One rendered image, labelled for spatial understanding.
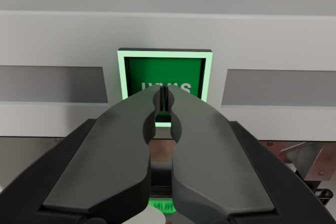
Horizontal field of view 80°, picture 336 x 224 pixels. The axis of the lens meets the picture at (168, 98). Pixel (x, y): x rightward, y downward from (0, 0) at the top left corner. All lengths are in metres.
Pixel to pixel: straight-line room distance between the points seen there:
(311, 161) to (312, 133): 0.13
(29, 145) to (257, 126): 0.23
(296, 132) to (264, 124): 0.03
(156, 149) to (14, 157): 0.16
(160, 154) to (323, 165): 0.21
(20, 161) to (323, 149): 0.34
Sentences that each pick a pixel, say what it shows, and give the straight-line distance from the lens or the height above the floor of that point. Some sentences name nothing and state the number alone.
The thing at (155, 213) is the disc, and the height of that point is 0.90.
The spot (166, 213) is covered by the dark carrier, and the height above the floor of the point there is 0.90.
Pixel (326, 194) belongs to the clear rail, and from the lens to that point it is 0.40.
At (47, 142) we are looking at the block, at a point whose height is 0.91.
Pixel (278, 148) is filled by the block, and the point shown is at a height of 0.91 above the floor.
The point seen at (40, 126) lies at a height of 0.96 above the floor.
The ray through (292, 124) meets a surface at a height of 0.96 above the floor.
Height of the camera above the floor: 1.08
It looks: 59 degrees down
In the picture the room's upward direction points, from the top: 179 degrees counter-clockwise
